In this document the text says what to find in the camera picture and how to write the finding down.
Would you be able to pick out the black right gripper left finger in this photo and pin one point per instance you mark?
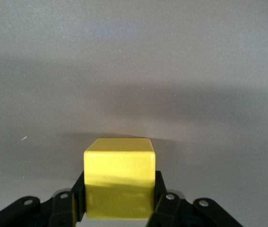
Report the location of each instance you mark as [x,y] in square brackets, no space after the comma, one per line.
[60,208]

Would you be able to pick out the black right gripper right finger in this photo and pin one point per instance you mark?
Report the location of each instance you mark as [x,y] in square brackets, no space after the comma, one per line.
[169,210]

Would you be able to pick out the yellow wooden block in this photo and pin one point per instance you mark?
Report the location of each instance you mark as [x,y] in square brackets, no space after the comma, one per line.
[119,177]

